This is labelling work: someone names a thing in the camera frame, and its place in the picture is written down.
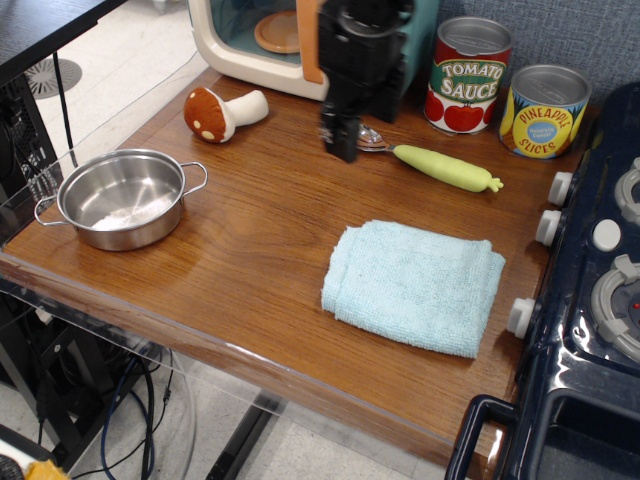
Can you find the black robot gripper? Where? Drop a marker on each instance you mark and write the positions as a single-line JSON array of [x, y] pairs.
[[360, 52]]

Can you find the stainless steel pot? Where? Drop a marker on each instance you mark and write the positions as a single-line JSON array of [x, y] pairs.
[[123, 200]]

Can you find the toy microwave oven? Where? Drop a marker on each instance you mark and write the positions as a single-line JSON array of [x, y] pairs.
[[275, 44]]

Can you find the tomato sauce can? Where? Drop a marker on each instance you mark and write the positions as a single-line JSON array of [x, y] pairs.
[[471, 58]]

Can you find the plush brown mushroom toy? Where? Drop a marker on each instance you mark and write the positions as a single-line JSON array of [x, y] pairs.
[[215, 120]]

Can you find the pineapple slices can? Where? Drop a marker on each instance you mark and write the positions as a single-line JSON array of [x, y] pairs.
[[544, 110]]

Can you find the light blue folded towel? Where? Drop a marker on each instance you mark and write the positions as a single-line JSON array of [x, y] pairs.
[[413, 286]]

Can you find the black desk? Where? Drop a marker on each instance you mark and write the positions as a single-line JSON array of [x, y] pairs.
[[33, 30]]

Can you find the dark blue toy stove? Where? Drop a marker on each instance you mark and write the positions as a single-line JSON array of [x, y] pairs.
[[576, 414]]

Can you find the yellow plush toy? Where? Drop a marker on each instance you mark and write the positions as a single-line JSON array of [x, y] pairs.
[[37, 470]]

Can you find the spoon with green handle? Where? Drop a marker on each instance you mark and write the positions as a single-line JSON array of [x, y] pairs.
[[449, 170]]

